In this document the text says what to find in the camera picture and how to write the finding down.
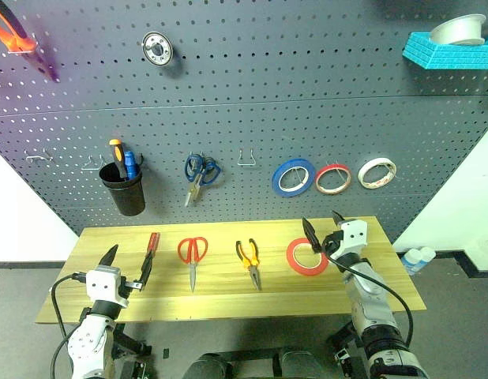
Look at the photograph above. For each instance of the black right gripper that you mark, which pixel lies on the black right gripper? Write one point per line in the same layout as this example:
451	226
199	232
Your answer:
331	245

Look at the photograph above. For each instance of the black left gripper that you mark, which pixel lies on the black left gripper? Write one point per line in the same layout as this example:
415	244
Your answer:
125	286

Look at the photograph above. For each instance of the wide red tape roll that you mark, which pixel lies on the wide red tape roll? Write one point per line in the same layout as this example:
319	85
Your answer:
293	256

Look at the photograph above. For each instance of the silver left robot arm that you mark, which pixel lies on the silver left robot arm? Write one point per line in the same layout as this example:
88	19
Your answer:
90	343

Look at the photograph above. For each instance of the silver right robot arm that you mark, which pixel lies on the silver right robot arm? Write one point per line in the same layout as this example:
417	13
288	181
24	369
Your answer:
370	308

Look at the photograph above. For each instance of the grey pegboard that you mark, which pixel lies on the grey pegboard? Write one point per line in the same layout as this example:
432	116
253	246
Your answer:
244	98

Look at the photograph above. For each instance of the thin red tape roll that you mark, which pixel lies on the thin red tape roll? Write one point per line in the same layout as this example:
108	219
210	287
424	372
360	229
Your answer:
323	173

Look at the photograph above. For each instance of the blue tape roll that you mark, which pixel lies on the blue tape roll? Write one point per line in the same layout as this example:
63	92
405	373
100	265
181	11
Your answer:
278	179

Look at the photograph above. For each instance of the black plastic cup holder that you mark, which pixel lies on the black plastic cup holder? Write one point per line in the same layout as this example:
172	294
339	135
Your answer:
125	193

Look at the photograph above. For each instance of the black metal table leg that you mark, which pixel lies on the black metal table leg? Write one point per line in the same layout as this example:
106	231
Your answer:
129	351
344	351

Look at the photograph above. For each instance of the white tape roll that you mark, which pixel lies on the white tape roll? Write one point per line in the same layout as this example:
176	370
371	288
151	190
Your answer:
388	167

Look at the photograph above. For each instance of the white bottle blue label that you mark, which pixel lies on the white bottle blue label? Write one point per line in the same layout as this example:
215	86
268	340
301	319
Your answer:
426	254
410	260

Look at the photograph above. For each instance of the blue marker in cup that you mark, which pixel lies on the blue marker in cup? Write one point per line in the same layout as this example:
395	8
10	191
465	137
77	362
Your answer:
130	163

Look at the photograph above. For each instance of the orange black screwdriver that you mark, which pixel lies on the orange black screwdriver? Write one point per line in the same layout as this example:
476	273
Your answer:
117	154

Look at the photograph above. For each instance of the dark rounded shape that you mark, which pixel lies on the dark rounded shape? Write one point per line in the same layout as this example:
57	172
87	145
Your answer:
206	367
303	365

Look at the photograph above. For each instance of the cyan plastic basket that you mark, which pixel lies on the cyan plastic basket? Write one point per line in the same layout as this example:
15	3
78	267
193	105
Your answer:
445	55

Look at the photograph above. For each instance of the round silver metal disc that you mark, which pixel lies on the round silver metal disc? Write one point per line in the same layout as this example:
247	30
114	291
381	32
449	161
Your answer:
158	48

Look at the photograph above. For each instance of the silver tape spool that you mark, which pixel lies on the silver tape spool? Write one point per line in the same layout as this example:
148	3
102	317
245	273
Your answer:
459	29

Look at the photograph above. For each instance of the orange black pliers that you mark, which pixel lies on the orange black pliers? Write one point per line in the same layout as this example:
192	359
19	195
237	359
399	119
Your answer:
15	31

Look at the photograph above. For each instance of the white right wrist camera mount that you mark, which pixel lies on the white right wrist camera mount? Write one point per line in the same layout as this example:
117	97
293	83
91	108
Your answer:
352	237

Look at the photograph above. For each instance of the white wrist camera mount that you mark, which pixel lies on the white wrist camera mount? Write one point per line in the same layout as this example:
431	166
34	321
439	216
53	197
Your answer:
102	286
352	237

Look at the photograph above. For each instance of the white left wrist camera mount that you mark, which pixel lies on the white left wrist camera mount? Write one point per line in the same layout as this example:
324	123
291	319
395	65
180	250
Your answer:
102	286

